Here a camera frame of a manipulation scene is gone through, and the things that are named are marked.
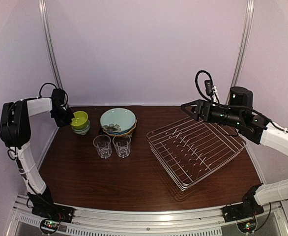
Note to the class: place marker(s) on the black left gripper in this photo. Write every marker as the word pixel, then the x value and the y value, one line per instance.
pixel 67 121

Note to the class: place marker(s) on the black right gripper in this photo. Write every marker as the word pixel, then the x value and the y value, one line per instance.
pixel 198 109

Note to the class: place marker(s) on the lime green bowl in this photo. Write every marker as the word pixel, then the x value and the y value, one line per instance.
pixel 79 121

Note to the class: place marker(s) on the white grid pattern bowl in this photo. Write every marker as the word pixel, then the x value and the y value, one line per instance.
pixel 82 131

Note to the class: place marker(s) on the clear glass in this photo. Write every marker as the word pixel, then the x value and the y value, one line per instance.
pixel 122 145
pixel 102 143

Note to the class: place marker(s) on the yellow polka dot plate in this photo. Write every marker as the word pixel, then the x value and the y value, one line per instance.
pixel 130 134

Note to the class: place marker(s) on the pale green flower plate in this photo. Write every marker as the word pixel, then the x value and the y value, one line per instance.
pixel 117 119

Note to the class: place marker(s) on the black square floral plate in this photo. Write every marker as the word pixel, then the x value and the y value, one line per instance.
pixel 101 133

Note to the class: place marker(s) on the blue polka dot plate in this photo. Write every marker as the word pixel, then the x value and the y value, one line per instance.
pixel 134 126

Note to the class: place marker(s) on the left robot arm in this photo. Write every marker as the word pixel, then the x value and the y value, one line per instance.
pixel 15 132

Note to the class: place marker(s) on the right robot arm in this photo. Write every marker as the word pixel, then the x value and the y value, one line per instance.
pixel 267 138

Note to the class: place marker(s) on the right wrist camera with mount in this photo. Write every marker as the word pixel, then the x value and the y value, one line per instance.
pixel 211 90

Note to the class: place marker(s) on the chrome wire dish rack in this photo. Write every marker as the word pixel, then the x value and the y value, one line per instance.
pixel 190 150

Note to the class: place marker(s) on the right aluminium frame post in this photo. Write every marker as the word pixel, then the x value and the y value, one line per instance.
pixel 248 21

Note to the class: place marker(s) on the aluminium frame post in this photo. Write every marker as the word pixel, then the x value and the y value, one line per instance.
pixel 49 43
pixel 248 21

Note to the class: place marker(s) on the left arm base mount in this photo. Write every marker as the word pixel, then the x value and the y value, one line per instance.
pixel 44 206

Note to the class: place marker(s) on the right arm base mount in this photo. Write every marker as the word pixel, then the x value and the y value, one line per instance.
pixel 240 211

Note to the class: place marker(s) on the front aluminium rail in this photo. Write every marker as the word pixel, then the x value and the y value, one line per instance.
pixel 196 222

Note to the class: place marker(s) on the left aluminium frame post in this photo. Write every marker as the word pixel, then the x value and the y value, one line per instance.
pixel 49 43

